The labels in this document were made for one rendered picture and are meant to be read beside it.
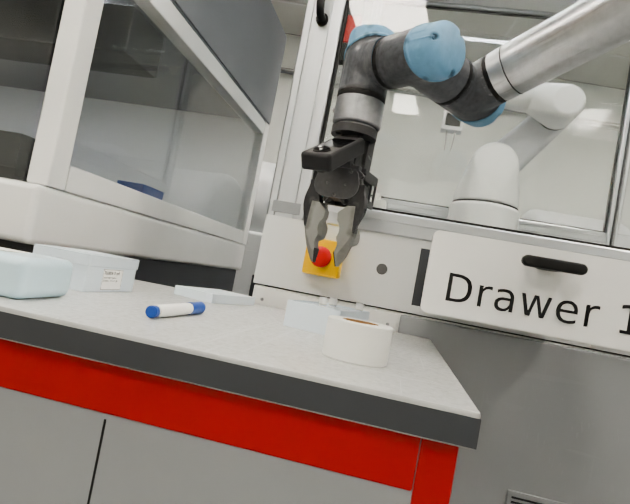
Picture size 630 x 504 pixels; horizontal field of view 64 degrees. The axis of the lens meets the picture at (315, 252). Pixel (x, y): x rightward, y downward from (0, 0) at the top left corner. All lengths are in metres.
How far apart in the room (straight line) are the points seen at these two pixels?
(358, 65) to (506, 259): 0.35
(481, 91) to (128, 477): 0.66
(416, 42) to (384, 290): 0.49
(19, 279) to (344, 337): 0.33
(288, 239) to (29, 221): 0.47
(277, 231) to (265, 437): 0.65
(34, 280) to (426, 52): 0.54
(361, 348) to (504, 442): 0.60
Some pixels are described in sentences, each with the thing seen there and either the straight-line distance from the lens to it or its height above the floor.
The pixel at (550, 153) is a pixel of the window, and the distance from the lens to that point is 1.10.
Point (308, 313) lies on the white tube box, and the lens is 0.71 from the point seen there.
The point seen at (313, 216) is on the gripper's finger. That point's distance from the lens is 0.76.
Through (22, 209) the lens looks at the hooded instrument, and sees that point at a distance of 0.99.
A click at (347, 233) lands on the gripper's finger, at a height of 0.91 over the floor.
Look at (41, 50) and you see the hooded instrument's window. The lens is 1.07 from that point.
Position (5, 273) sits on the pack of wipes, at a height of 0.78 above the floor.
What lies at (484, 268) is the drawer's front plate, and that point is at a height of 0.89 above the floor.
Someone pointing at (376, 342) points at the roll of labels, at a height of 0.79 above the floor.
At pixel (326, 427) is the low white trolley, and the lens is 0.44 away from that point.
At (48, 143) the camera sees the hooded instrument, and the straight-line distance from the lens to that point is 1.01.
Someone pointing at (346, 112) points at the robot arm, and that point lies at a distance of 0.78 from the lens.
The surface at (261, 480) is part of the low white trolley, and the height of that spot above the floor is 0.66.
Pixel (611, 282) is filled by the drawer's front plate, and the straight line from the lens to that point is 0.73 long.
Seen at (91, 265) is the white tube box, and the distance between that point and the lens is 0.74.
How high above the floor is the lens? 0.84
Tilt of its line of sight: 2 degrees up
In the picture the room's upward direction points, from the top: 11 degrees clockwise
